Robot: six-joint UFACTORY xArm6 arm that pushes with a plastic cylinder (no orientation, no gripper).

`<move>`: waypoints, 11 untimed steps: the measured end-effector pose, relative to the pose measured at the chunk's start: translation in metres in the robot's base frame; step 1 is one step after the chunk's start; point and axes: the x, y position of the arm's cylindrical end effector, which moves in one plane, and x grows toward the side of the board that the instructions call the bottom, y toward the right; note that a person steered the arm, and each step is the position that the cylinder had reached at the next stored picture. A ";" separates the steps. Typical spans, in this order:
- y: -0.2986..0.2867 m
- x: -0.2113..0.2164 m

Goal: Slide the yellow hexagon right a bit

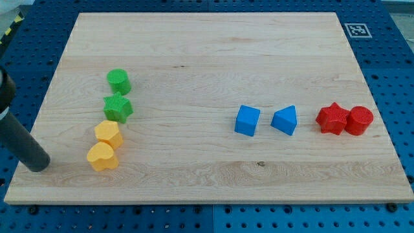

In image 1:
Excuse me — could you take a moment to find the black tool mount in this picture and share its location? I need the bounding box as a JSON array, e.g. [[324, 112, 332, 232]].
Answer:
[[0, 67, 16, 112]]

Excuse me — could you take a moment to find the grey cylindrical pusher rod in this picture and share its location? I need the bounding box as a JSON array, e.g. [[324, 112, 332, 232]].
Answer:
[[1, 109, 50, 172]]

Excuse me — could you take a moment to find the yellow hexagon block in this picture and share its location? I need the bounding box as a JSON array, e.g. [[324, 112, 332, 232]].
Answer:
[[94, 120, 124, 150]]

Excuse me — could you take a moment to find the yellow heart block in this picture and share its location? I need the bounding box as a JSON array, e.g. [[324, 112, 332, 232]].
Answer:
[[87, 142, 119, 172]]

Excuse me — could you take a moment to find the green star block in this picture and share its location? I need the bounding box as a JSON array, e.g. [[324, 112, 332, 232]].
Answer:
[[103, 92, 133, 124]]

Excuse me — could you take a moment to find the green cylinder block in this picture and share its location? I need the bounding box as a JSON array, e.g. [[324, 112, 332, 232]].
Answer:
[[107, 69, 131, 95]]

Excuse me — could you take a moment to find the wooden board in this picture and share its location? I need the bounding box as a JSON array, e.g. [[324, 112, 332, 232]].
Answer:
[[5, 12, 413, 205]]

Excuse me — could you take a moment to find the blue cube block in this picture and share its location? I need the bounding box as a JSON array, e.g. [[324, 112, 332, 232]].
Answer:
[[234, 105, 260, 137]]

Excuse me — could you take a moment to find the blue triangular prism block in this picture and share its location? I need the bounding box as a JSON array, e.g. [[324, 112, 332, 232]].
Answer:
[[270, 105, 298, 136]]

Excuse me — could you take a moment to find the red star block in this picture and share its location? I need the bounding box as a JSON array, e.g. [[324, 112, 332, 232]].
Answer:
[[316, 102, 350, 135]]

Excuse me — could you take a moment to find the red cylinder block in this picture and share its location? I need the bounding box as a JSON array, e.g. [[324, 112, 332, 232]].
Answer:
[[345, 106, 374, 136]]

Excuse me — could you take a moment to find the white fiducial marker tag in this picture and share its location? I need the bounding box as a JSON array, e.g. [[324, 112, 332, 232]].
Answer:
[[345, 23, 372, 38]]

